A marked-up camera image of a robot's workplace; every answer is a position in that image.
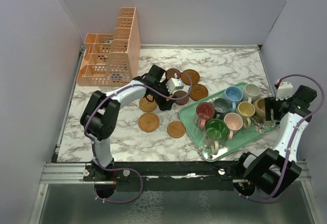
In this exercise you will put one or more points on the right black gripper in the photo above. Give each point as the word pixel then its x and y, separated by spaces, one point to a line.
pixel 271 103

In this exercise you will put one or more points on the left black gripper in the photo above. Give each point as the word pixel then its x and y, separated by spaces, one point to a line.
pixel 163 104

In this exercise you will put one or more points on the dark brown wooden coaster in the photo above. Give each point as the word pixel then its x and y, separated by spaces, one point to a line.
pixel 173 73

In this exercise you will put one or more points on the dark walnut coaster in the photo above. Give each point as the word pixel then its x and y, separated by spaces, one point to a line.
pixel 182 96

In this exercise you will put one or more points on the brown ringed wooden coaster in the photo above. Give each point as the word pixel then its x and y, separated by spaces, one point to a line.
pixel 193 74

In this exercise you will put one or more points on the peach mesh file organizer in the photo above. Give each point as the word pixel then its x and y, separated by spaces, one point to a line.
pixel 111 60

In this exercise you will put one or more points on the mint green tray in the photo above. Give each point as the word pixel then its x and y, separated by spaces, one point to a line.
pixel 243 137

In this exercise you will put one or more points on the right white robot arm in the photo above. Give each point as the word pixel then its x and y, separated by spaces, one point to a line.
pixel 275 168

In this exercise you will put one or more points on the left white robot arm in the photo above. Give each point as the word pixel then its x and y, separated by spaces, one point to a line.
pixel 101 113

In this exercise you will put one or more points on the woven rattan coaster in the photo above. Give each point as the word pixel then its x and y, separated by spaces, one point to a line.
pixel 147 106
pixel 148 122

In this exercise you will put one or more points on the light wooden front coaster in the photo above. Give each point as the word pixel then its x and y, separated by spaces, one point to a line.
pixel 176 129

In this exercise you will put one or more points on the beige speckled mug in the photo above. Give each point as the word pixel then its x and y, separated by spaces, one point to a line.
pixel 259 105

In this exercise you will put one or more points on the white cream mug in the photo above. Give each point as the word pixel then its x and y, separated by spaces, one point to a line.
pixel 251 93

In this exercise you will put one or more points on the yellow mug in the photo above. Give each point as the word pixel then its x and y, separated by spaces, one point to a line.
pixel 246 110

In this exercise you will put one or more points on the light blue mug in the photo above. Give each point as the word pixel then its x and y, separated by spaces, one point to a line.
pixel 234 96

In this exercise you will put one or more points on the grey mug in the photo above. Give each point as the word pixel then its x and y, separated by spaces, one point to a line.
pixel 221 107

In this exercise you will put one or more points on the red pink mug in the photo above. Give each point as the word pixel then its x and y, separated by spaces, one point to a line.
pixel 204 112

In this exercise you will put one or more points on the green mug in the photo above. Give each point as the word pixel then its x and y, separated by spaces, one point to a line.
pixel 214 134

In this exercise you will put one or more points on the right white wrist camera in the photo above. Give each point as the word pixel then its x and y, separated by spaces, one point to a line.
pixel 284 90

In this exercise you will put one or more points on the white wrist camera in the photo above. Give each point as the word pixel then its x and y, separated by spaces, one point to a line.
pixel 284 90
pixel 174 84

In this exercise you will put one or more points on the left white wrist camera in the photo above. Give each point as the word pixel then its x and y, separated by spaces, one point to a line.
pixel 174 84

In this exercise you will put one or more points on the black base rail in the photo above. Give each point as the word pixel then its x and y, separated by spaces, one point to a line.
pixel 166 176

